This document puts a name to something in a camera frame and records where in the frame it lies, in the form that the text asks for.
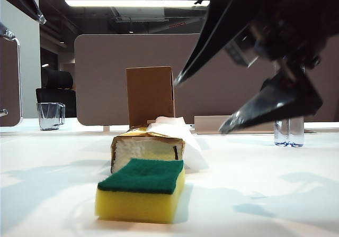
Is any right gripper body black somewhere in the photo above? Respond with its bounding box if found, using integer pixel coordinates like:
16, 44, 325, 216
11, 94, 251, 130
224, 0, 339, 69

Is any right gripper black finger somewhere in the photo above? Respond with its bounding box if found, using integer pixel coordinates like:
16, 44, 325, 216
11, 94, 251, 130
218, 70, 324, 133
174, 0, 265, 86

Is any yellow sponge green scouring pad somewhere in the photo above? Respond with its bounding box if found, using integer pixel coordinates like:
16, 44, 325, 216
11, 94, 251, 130
94, 157, 186, 224

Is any clear plastic water bottle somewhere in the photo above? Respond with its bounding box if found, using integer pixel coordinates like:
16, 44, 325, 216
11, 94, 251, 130
274, 116, 305, 148

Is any narrow brown desk partition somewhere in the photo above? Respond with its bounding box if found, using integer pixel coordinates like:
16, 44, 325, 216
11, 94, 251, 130
0, 35, 23, 127

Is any long ceiling strip light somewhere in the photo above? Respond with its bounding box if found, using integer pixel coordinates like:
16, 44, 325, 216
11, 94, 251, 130
64, 0, 211, 7

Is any clear glass mug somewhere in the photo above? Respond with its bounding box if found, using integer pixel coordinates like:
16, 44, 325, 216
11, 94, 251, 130
36, 102, 66, 131

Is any upright brown cardboard box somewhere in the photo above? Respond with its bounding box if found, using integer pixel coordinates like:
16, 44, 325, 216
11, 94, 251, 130
125, 66, 176, 126

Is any white tissue sheet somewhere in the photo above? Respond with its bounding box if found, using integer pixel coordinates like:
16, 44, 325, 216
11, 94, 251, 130
147, 116, 210, 172

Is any brown wrapped tissue pack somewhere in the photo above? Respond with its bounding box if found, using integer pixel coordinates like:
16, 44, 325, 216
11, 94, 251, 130
110, 124, 185, 174

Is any beige cable tray lid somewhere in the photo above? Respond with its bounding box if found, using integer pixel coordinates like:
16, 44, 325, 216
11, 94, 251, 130
193, 115, 276, 135

